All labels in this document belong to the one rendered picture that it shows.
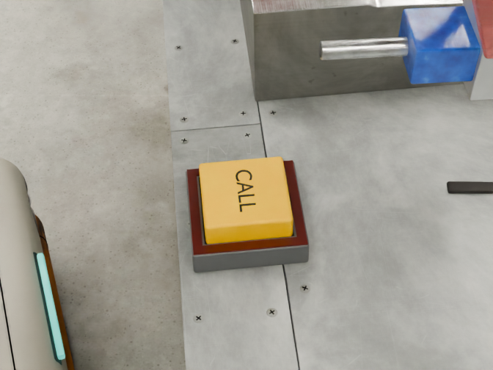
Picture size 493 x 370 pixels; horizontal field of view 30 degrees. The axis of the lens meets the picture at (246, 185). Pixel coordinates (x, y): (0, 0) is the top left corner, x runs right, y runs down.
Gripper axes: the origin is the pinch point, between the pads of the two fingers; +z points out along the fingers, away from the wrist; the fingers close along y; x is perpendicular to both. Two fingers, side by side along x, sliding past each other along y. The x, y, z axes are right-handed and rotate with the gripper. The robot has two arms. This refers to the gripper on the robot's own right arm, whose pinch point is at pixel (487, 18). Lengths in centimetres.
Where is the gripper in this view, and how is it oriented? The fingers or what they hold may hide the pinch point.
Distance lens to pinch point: 60.1
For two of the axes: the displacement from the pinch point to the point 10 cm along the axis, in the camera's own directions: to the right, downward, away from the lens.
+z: -0.2, 6.6, 7.5
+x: -10.0, 0.5, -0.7
